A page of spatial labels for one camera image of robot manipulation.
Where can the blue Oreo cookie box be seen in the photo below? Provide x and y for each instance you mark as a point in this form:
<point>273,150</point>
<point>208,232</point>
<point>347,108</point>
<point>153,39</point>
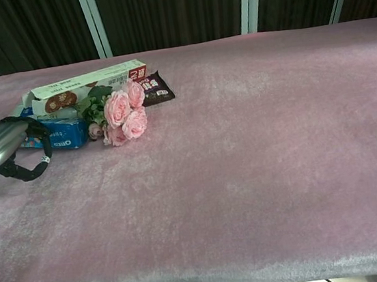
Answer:
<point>65,135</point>

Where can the white chocolate cookie box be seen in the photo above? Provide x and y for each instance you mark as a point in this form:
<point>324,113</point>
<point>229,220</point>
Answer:
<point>60,101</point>

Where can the white green cookie box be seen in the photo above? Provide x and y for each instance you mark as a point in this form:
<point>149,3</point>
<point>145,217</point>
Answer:
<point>98,77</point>

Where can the pink artificial rose bouquet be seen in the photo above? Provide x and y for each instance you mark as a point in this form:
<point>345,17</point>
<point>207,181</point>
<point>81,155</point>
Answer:
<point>121,113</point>

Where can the dark brown chocolate wrapper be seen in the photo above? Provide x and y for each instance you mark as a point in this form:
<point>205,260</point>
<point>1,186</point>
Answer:
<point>158,88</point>

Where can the dark pleated curtain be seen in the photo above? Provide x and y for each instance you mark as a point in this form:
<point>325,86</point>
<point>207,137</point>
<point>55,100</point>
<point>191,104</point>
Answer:
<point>172,9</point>

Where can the pink plush table cloth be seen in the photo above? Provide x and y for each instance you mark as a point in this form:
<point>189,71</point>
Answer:
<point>232,163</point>

